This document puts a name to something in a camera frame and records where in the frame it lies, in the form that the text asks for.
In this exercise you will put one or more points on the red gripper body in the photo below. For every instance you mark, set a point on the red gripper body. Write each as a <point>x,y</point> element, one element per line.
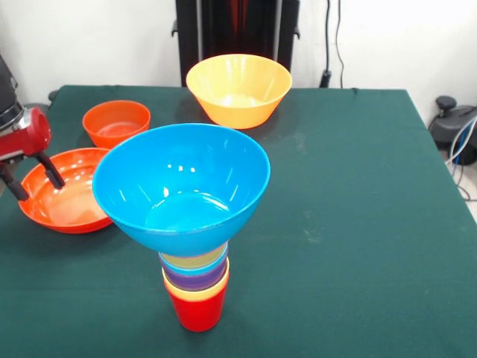
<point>30,138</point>

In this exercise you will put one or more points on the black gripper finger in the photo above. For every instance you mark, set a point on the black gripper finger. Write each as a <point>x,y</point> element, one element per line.
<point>52,173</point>
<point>15,186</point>

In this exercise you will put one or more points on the large shallow orange bowl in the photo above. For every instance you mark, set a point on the large shallow orange bowl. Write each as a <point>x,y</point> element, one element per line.
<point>63,209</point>

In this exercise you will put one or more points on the large blue bowl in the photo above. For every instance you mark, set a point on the large blue bowl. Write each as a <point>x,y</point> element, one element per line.
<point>179,168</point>

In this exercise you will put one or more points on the translucent yellow cup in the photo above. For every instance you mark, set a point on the translucent yellow cup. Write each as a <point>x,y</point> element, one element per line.
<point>190,261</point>

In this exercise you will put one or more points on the blue cup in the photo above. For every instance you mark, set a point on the blue cup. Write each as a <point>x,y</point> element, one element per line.
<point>194,271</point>

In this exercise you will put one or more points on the purple cup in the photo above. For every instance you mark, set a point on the purple cup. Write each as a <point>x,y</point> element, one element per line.
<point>194,282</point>

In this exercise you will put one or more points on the orange-yellow cup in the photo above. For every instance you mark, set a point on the orange-yellow cup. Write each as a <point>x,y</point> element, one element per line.
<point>197,297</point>

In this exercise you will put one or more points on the red cup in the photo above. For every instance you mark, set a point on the red cup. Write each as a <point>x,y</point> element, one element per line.
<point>199,315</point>

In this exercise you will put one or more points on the grey stand base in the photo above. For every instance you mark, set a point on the grey stand base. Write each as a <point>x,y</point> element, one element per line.
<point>37,105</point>

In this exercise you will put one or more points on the small orange bowl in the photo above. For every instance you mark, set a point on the small orange bowl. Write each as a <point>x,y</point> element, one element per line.
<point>112,123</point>

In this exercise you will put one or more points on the large yellow bowl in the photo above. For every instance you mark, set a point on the large yellow bowl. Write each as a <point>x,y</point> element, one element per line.
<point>238,108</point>

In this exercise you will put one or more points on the dark green table cloth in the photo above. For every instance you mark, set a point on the dark green table cloth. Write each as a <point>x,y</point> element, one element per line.
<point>335,261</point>

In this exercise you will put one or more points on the black stand base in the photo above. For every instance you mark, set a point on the black stand base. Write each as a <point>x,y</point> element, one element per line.
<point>445,127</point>

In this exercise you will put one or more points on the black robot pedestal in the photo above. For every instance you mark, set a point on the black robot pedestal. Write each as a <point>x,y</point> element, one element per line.
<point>238,30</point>

